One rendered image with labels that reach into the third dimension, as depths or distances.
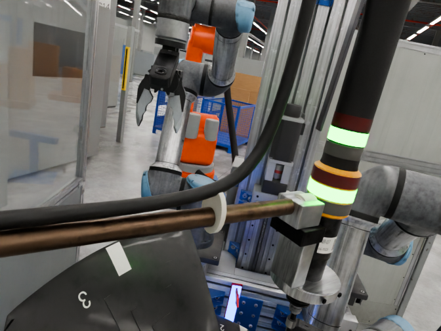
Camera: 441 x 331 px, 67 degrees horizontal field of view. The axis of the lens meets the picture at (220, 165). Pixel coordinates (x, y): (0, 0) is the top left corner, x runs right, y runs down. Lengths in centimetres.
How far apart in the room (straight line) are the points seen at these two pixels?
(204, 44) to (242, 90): 421
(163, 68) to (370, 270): 229
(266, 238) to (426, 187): 69
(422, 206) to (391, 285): 210
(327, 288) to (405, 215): 47
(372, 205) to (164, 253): 50
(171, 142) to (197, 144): 312
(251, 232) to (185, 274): 85
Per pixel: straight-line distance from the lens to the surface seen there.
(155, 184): 113
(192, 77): 121
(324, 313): 83
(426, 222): 81
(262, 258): 133
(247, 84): 841
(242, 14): 89
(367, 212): 79
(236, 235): 138
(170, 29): 80
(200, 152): 430
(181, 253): 43
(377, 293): 287
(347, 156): 31
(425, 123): 247
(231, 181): 23
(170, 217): 22
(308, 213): 29
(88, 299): 36
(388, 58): 31
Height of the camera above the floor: 165
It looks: 16 degrees down
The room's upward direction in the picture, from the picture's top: 11 degrees clockwise
